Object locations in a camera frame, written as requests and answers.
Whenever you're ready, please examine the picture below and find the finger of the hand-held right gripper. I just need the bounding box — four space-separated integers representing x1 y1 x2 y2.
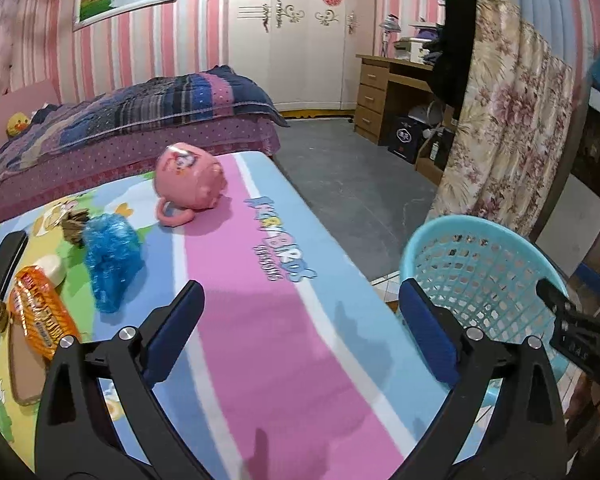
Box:
577 265 600 306
536 278 588 328

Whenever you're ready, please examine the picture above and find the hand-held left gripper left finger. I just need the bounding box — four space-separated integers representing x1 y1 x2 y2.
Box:
34 280 208 480

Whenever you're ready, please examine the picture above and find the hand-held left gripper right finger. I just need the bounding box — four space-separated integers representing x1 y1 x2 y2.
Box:
399 277 568 480

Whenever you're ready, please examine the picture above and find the turquoise plastic basket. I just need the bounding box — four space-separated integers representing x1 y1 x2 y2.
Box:
399 215 575 406

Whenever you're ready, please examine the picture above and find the blue plastic cover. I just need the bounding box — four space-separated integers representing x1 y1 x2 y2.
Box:
83 212 142 314

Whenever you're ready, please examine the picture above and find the orange snack wrapper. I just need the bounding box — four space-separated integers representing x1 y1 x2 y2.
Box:
7 266 81 361

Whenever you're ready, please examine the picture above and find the white oval piece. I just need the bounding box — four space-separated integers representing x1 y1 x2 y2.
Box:
30 255 66 286

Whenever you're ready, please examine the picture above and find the olive wrapper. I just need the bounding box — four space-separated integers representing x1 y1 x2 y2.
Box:
62 208 91 247

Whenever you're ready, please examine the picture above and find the person's right hand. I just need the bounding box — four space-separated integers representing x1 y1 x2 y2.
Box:
566 377 595 423

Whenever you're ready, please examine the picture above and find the cartoon bird printed tablecloth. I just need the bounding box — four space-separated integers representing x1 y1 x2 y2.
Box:
0 150 486 480

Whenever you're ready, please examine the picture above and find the dark cabinet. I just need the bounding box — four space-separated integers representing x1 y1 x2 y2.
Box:
570 45 600 210

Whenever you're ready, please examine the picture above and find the pink mug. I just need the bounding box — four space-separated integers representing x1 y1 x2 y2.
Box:
155 143 229 227

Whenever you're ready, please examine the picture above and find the tan phone case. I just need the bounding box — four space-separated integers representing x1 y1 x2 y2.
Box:
7 327 49 407

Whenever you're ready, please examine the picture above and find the cardboard box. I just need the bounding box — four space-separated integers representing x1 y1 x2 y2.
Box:
415 127 456 186

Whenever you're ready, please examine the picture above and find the floral beige curtain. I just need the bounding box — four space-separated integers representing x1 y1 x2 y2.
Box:
430 0 596 256

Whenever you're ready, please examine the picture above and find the bed with purple skirt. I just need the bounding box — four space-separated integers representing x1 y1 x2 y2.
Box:
0 65 291 228

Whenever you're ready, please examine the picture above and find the black zip case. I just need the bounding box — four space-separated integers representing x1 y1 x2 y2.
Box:
0 231 29 306

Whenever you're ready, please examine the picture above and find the black carton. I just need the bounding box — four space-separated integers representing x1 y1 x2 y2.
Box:
387 116 424 163

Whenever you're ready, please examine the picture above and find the white floor fan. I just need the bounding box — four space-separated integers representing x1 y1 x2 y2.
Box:
410 100 446 128

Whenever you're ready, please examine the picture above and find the plaid patchwork quilt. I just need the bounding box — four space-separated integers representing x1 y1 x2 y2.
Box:
0 65 291 196

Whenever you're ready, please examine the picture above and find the wooden desk with drawers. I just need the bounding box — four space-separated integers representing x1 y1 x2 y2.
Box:
354 54 448 146

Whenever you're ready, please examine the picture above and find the yellow duck plush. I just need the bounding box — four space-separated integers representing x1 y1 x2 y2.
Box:
6 112 31 138

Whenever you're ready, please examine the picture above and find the black hanging garment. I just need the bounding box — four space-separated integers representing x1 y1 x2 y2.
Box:
430 0 481 108

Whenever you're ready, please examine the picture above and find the white printer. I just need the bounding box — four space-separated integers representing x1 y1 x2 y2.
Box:
394 37 438 64

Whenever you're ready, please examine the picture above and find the white wardrobe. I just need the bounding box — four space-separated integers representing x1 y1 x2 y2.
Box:
227 0 396 113

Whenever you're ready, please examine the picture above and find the desk lamp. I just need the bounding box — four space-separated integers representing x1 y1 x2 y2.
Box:
380 14 402 58

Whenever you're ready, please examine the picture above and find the pink patterned curtain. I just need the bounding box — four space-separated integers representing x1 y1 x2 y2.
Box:
0 0 38 103

